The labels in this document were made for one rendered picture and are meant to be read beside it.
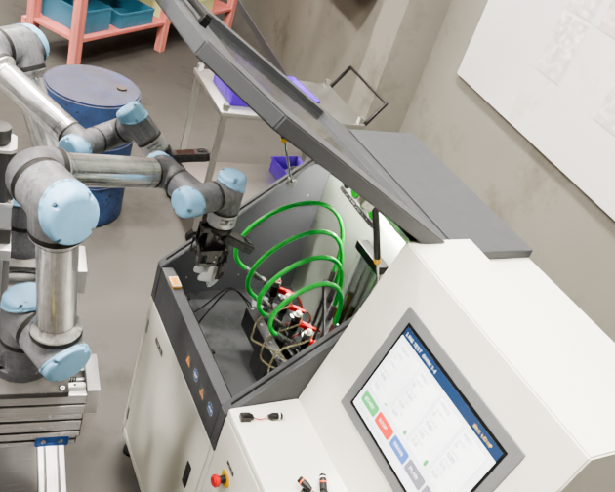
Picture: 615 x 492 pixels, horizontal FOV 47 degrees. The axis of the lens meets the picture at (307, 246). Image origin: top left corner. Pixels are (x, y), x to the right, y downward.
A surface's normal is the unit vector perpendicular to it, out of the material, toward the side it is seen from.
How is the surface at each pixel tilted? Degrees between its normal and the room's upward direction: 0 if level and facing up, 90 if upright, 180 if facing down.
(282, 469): 0
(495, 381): 76
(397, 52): 90
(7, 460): 0
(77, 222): 83
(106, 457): 0
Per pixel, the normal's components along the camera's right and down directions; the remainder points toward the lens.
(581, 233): -0.91, -0.05
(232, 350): 0.29, -0.79
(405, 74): 0.29, 0.60
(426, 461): -0.77, -0.16
